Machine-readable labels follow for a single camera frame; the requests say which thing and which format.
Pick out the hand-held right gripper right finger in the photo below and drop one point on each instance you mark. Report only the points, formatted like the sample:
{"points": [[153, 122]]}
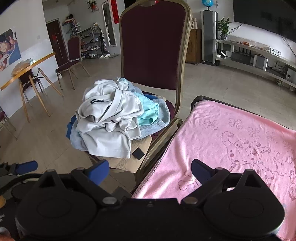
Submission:
{"points": [[200, 170]]}

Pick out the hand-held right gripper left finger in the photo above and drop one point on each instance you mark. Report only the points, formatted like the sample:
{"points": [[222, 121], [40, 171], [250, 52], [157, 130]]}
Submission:
{"points": [[99, 168]]}

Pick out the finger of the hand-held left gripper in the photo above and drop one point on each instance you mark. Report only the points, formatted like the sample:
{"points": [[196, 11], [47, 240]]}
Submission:
{"points": [[25, 167]]}

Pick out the beige pants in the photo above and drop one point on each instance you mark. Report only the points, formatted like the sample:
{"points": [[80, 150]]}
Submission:
{"points": [[124, 162]]}

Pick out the pink printed blanket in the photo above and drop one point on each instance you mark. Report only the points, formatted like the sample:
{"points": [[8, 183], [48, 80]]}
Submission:
{"points": [[219, 143]]}

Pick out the blue garment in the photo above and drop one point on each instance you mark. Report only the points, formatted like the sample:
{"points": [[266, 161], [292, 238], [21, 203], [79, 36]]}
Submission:
{"points": [[69, 131]]}

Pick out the grey-blue waffle garment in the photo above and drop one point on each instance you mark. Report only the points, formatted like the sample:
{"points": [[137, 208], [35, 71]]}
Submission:
{"points": [[157, 126]]}

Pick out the wooden table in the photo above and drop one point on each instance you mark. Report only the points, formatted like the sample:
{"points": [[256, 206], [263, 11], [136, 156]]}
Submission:
{"points": [[27, 67]]}

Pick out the plastic bag of food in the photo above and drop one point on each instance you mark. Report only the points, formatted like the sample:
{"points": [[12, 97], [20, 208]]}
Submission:
{"points": [[20, 67]]}

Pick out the black router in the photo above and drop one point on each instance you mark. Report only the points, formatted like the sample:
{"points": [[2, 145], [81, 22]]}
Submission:
{"points": [[241, 58]]}

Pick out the small grey speaker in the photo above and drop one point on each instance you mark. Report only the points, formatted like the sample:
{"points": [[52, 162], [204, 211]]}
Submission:
{"points": [[260, 62]]}

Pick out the wooden cabinet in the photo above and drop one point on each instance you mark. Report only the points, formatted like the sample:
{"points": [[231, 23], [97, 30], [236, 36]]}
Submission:
{"points": [[193, 46]]}

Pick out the metal shoe rack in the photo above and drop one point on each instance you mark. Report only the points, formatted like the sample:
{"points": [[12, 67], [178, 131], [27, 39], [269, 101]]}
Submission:
{"points": [[90, 44]]}

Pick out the dark brown door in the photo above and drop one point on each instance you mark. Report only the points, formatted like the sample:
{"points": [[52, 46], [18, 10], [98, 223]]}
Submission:
{"points": [[55, 41]]}

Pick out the grey subwoofer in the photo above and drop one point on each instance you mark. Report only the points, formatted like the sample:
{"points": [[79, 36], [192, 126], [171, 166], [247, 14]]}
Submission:
{"points": [[291, 74]]}

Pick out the metal television stand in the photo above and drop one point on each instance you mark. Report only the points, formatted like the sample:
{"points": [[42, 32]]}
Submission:
{"points": [[254, 49]]}

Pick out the tall silver speaker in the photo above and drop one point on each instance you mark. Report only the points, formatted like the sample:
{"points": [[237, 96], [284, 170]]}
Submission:
{"points": [[209, 37]]}

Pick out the row of clear boxes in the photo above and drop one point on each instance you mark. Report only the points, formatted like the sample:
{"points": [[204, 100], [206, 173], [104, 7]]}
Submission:
{"points": [[259, 47]]}

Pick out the potted green plant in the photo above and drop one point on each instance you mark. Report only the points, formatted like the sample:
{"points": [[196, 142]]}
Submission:
{"points": [[224, 26]]}

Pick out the red vertical banner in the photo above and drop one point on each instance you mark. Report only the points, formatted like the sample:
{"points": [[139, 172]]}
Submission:
{"points": [[114, 11]]}

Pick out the hanging green plant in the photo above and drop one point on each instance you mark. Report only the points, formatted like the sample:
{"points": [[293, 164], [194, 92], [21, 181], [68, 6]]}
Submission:
{"points": [[91, 4]]}

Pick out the blue globe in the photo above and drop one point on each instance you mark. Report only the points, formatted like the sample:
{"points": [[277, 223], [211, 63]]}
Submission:
{"points": [[207, 3]]}

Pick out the cartoon wall poster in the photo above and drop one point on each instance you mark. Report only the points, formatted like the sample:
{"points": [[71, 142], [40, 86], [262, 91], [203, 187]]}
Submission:
{"points": [[9, 48]]}

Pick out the wall mirror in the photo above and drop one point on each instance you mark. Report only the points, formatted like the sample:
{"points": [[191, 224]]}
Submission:
{"points": [[108, 25]]}

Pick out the wall shelf with hats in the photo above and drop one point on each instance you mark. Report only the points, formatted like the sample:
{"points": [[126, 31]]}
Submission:
{"points": [[69, 20]]}

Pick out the wall television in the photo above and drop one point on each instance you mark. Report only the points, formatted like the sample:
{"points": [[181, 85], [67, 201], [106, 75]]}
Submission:
{"points": [[261, 14]]}

